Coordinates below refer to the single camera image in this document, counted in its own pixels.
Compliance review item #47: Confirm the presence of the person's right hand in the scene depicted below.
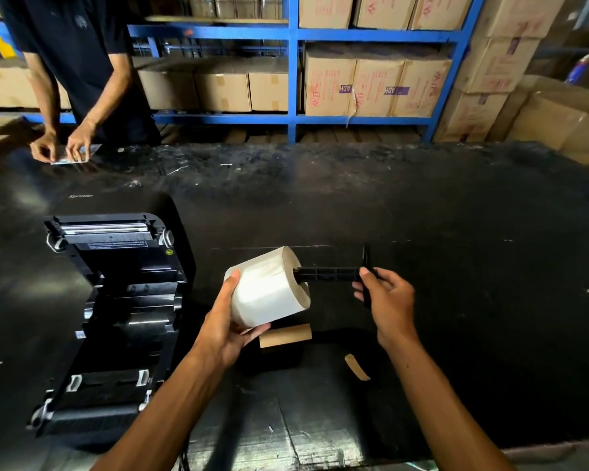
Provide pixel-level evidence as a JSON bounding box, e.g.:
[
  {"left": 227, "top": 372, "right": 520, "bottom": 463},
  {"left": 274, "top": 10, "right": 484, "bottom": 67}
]
[{"left": 352, "top": 267, "right": 419, "bottom": 352}]

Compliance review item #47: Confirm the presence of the person's left hand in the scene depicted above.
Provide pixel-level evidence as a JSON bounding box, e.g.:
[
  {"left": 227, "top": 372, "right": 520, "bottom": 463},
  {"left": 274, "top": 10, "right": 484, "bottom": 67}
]
[{"left": 191, "top": 270, "right": 272, "bottom": 371}]

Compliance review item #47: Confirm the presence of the white label roll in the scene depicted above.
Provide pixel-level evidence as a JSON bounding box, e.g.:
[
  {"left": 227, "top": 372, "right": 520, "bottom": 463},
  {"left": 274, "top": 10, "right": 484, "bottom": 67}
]
[{"left": 224, "top": 246, "right": 312, "bottom": 329}]

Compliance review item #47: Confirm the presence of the black plastic roll spindle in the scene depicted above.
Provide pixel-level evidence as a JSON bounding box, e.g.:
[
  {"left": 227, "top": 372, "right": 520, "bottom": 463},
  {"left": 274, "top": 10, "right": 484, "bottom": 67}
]
[{"left": 293, "top": 243, "right": 380, "bottom": 310}]

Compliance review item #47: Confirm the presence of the person's left forearm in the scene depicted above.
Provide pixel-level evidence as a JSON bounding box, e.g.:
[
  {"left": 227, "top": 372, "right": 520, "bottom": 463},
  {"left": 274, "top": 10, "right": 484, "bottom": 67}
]
[{"left": 91, "top": 348, "right": 226, "bottom": 471}]

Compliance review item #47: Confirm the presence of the person's right forearm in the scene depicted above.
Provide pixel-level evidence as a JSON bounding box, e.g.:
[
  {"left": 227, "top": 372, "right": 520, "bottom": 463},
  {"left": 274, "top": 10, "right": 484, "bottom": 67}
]
[{"left": 380, "top": 332, "right": 517, "bottom": 471}]

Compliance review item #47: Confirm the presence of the empty brown cardboard tube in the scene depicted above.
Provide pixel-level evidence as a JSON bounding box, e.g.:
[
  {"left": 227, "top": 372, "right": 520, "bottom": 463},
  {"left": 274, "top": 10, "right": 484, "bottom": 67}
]
[{"left": 259, "top": 323, "right": 313, "bottom": 349}]

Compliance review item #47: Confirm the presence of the brown paper scrap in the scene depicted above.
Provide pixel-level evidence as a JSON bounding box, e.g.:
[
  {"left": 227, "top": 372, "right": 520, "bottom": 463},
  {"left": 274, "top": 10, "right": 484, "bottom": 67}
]
[{"left": 344, "top": 354, "right": 372, "bottom": 382}]

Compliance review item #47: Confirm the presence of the black label printer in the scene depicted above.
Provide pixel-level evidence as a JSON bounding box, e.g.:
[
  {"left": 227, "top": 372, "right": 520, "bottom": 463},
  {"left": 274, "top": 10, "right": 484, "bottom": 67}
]
[{"left": 27, "top": 190, "right": 197, "bottom": 454}]

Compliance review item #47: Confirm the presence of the stack of red-printed cardboard boxes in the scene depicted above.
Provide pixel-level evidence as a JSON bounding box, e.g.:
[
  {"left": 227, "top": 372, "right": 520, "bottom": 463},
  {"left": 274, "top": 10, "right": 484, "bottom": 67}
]
[{"left": 298, "top": 0, "right": 568, "bottom": 143}]

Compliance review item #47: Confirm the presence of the white label sheet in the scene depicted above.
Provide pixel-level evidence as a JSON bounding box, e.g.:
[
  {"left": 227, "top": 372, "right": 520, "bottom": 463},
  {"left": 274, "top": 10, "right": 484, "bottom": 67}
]
[{"left": 50, "top": 144, "right": 103, "bottom": 166}]

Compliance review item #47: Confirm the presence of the blue metal shelf rack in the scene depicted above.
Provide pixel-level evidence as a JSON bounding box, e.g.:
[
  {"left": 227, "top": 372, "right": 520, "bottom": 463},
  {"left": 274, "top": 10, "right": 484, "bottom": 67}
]
[{"left": 0, "top": 0, "right": 488, "bottom": 144}]

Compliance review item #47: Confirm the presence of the large plain cardboard box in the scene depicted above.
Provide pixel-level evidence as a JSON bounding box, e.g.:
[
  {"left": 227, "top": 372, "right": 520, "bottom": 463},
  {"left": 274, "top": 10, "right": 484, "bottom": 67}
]
[
  {"left": 506, "top": 90, "right": 589, "bottom": 166},
  {"left": 486, "top": 75, "right": 567, "bottom": 143}
]

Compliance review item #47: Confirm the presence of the black cable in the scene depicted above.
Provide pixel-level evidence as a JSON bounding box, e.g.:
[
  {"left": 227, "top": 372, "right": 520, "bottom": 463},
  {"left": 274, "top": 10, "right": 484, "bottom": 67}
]
[{"left": 178, "top": 434, "right": 193, "bottom": 471}]

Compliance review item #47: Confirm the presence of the white plastic strap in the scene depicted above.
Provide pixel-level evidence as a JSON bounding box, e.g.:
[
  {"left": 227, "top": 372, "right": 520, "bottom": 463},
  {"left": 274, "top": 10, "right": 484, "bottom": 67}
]
[{"left": 346, "top": 87, "right": 362, "bottom": 128}]

